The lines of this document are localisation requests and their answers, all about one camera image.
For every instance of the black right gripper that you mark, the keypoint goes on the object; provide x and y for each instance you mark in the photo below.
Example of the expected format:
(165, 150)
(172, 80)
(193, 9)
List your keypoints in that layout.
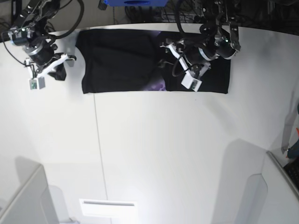
(42, 55)

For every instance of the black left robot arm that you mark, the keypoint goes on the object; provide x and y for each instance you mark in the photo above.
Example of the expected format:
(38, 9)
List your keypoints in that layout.
(217, 38)

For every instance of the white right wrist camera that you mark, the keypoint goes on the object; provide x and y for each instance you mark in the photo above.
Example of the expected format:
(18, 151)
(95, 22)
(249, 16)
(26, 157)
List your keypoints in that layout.
(37, 83)

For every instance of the blue plastic bin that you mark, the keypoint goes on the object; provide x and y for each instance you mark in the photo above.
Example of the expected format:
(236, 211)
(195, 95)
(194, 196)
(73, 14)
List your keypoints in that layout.
(142, 3)

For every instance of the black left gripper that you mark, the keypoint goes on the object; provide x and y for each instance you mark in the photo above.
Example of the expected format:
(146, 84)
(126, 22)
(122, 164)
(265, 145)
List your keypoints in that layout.
(198, 60)

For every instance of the black keyboard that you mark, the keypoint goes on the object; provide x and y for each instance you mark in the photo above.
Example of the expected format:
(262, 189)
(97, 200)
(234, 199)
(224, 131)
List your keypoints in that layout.
(292, 175)

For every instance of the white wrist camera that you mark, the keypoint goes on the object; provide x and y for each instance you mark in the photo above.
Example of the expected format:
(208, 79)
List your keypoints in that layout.
(190, 82)
(37, 83)

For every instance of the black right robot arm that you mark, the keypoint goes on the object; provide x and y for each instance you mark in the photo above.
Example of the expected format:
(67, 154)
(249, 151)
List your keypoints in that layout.
(29, 32)

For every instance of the black T-shirt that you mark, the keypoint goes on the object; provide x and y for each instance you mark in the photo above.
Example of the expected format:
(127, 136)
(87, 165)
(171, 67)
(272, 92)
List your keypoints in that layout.
(126, 60)

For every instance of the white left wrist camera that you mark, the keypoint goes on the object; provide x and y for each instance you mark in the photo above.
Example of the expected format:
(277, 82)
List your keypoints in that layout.
(190, 82)

